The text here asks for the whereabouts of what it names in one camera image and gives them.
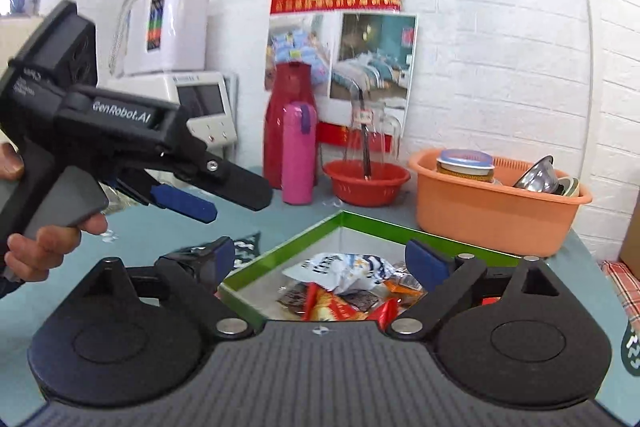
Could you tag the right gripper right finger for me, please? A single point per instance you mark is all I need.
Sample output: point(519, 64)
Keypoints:
point(450, 285)

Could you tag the brown barcode snack packet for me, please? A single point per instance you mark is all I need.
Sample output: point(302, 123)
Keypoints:
point(293, 297)

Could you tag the glass pitcher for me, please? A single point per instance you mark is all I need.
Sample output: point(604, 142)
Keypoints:
point(373, 136)

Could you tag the red orange snack bag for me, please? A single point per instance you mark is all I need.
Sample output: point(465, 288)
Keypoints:
point(323, 306)

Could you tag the white snack bag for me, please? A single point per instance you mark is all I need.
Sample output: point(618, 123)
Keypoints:
point(341, 273)

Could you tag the brown cardboard box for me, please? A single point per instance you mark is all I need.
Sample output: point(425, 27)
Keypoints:
point(630, 250)

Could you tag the red plastic basin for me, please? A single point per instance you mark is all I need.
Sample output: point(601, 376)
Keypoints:
point(378, 190)

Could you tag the lidded tin in tub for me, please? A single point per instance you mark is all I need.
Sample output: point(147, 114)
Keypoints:
point(468, 164)

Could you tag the orange plastic tub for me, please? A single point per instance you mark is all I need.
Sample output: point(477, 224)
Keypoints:
point(498, 216)

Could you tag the bedding wall calendar poster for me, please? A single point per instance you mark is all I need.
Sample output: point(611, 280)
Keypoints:
point(351, 55)

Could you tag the white appliance with screen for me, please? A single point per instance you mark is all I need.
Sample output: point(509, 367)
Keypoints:
point(209, 97)

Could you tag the green white cardboard box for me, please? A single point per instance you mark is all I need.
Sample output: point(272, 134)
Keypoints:
point(253, 290)

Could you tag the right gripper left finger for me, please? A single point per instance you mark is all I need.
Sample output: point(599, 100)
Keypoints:
point(192, 277)

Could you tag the steel bowl in tub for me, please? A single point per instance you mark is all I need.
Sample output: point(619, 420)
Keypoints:
point(540, 178)

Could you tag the white water purifier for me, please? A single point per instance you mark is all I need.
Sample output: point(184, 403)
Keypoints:
point(166, 36)

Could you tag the brown cake orange packet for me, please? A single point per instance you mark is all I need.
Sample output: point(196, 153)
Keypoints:
point(405, 285)

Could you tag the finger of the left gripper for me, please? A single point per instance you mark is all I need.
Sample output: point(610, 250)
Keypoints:
point(186, 204)
point(231, 182)

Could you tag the pink thermos bottle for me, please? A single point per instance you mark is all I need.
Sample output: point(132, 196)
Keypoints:
point(299, 153)

